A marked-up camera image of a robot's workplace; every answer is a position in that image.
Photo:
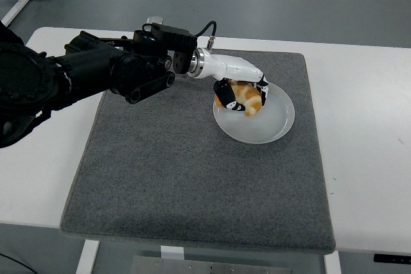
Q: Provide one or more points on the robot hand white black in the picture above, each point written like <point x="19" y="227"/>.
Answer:
<point x="231" y="67"/>

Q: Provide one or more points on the black table control panel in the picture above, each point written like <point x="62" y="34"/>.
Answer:
<point x="391" y="258"/>

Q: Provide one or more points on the grey felt mat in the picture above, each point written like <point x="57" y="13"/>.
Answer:
<point x="180" y="174"/>

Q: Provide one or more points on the grey metal plate with screws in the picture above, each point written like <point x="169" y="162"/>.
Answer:
<point x="192" y="266"/>

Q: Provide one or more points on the small clear square floor object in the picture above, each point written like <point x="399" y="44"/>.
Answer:
<point x="155" y="19"/>

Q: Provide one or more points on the croissant bread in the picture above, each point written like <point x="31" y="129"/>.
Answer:
<point x="252" y="100"/>

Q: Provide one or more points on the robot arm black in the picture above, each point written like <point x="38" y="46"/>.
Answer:
<point x="90" y="62"/>

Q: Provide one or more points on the pale grey round plate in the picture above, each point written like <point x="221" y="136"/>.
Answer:
<point x="263" y="126"/>

